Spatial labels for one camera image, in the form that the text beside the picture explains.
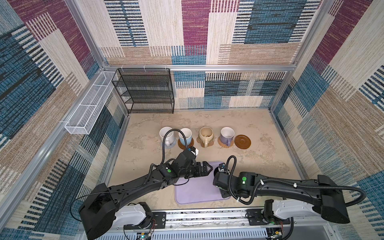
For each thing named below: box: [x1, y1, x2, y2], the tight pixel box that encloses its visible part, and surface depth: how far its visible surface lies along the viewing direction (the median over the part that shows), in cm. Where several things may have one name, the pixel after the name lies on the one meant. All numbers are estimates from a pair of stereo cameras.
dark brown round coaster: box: [234, 134, 252, 150], surface depth 104 cm
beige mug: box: [199, 126, 214, 148], surface depth 97 cm
